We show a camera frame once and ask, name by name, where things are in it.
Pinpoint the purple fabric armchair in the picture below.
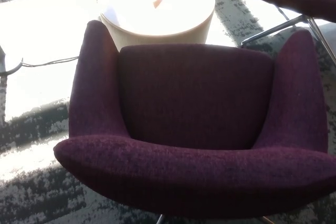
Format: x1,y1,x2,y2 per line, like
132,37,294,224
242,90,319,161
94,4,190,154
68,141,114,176
53,20,336,224

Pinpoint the round white side table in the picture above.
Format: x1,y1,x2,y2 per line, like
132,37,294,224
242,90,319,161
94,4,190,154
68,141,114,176
97,0,216,52

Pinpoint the floor lamp stand base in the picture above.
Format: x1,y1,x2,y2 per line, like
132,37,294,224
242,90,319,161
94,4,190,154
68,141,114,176
0,45,24,76

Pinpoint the black cable under chair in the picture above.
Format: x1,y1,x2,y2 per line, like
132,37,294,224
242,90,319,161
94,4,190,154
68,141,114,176
275,5,290,21

